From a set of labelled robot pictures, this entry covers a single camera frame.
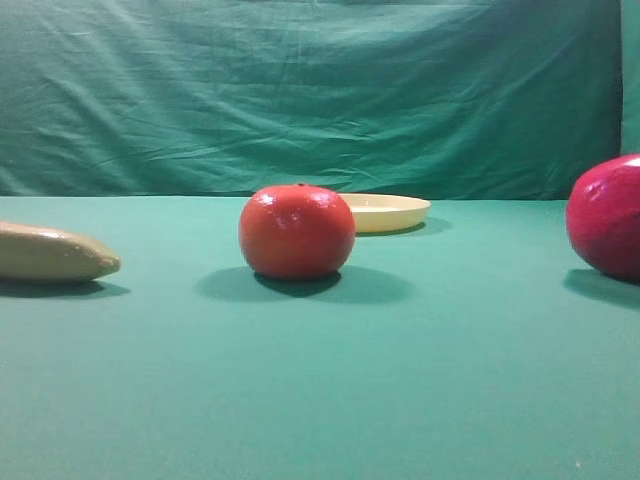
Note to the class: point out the glossy orange fruit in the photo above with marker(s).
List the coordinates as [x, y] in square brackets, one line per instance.
[296, 232]

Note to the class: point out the yellow banana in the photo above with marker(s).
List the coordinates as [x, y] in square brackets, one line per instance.
[37, 253]

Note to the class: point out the yellow plate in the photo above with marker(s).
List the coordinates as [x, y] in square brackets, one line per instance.
[379, 213]

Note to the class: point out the green backdrop cloth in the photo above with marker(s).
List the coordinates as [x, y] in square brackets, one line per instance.
[441, 99]

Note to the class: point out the green table cloth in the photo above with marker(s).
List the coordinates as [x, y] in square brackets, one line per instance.
[476, 347]

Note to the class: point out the red apple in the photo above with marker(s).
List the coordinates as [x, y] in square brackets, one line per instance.
[602, 217]

